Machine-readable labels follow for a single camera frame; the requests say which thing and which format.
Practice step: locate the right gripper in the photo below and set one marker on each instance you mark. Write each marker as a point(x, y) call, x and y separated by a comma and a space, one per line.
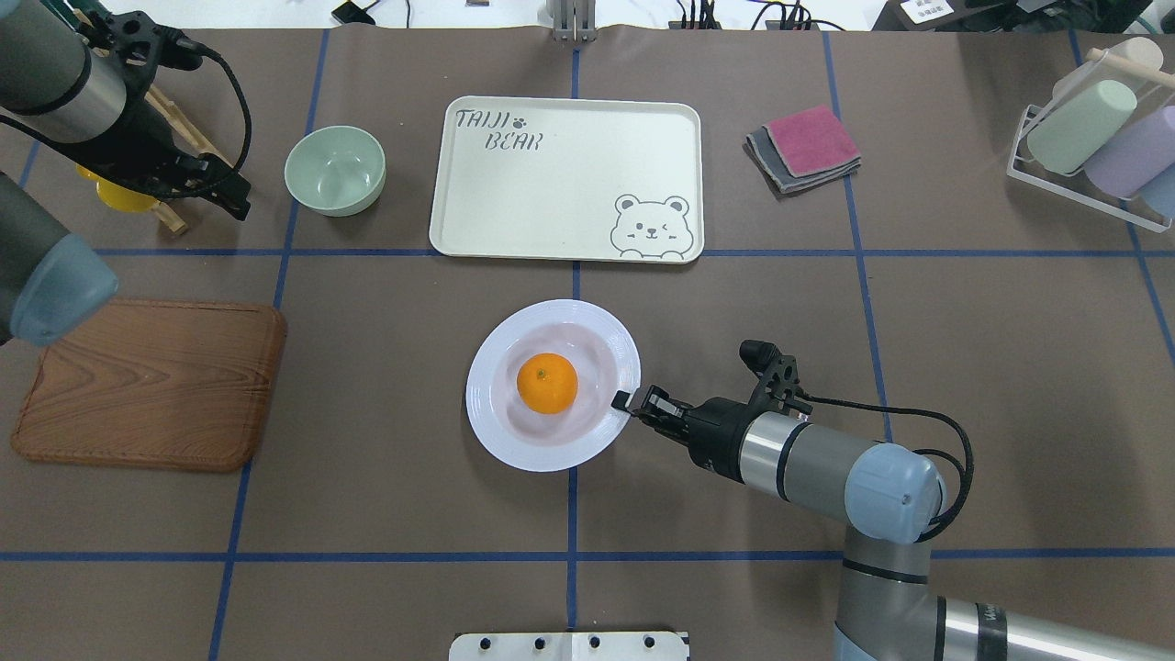
point(717, 433)

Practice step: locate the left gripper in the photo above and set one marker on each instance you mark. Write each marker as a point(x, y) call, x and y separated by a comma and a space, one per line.
point(147, 141)

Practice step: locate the white round plate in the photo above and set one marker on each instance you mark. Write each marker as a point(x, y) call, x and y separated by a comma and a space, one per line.
point(606, 362)

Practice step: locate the orange fruit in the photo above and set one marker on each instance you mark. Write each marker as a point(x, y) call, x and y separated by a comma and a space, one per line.
point(547, 383)

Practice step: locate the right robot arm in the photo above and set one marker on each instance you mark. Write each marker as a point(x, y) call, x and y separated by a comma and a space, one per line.
point(889, 498)

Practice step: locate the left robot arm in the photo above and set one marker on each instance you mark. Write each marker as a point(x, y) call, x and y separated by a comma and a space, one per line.
point(78, 91)

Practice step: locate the cream bear tray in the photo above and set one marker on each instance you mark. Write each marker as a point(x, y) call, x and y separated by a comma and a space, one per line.
point(569, 179)

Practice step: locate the wooden drying rack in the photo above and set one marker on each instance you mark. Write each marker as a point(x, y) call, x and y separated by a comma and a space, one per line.
point(186, 134)

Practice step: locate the yellow mug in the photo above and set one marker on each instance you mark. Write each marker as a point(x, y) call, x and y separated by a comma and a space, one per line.
point(116, 196)

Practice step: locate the green bowl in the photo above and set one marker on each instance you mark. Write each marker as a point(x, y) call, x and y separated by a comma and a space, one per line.
point(336, 171)

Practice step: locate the wooden cutting board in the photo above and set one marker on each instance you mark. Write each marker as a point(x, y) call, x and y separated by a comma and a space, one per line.
point(170, 384)

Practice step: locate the grey cloth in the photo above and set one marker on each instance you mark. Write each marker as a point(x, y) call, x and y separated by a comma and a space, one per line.
point(764, 152)

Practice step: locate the green cup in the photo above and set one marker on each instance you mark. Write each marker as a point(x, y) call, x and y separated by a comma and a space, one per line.
point(1073, 132)

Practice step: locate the purple cup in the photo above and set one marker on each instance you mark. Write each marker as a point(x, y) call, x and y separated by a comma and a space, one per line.
point(1135, 156)

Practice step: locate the blue cup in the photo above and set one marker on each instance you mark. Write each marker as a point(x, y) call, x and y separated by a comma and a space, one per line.
point(1159, 193)

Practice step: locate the beige cup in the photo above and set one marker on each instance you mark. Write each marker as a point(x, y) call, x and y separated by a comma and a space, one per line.
point(1137, 49)

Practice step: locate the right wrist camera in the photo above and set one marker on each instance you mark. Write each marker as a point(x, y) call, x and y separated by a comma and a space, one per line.
point(776, 372)

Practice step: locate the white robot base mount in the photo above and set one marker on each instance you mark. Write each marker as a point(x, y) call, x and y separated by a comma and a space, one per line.
point(616, 645)

